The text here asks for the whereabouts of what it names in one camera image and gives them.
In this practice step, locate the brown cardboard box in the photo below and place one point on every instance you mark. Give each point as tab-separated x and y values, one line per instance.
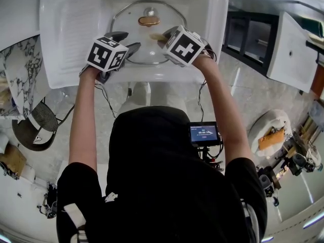
14	159

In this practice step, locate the orange cushion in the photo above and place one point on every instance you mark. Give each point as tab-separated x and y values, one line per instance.
272	139

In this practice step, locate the marble pattern table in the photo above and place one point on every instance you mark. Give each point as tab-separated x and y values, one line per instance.
27	67

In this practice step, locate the black white robot device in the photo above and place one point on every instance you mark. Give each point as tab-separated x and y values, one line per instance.
268	187

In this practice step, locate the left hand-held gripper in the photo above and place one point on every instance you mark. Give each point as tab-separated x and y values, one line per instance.
106	54

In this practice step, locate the person's right forearm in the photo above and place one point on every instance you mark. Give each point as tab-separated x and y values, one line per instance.
225	115

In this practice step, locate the black monitor mount rig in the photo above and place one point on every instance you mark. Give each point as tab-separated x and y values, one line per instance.
210	158

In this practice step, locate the yellow sponge piece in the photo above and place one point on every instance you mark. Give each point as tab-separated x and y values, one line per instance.
157	36

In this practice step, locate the small black monitor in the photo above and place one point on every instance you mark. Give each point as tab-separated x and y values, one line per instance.
203	133

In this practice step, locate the person's black shirt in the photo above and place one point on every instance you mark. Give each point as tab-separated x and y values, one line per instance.
162	181

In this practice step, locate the white ceramic sink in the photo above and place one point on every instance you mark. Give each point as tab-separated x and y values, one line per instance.
76	34

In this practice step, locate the reddish wooden cabinet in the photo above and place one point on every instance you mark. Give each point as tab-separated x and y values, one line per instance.
319	80

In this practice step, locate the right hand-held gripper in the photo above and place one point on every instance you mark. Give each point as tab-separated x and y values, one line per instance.
183	47

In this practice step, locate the person's left forearm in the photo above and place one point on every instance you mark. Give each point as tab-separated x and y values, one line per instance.
83	120

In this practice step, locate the dark wicker chair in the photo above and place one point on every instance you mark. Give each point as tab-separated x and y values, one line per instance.
43	125

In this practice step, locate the round white basin with orange cloth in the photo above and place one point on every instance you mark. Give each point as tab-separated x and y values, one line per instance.
263	120

